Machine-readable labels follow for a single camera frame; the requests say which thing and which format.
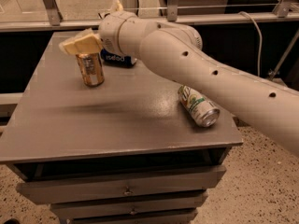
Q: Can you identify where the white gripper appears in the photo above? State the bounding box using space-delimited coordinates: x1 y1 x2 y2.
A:
59 0 137 57

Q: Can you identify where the orange soda can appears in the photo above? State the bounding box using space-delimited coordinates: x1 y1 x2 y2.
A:
76 53 105 87

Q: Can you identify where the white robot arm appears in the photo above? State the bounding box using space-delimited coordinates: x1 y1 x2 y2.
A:
60 10 299 156

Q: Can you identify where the blue Pepsi can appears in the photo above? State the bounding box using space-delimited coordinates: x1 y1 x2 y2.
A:
100 49 136 67

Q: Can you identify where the white green 7UP can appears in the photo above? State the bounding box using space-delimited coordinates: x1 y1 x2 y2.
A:
178 86 220 128

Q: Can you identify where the grey drawer cabinet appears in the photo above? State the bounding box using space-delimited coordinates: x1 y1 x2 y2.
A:
0 32 242 224

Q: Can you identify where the grey metal railing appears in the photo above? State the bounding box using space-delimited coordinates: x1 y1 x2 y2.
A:
0 0 299 34

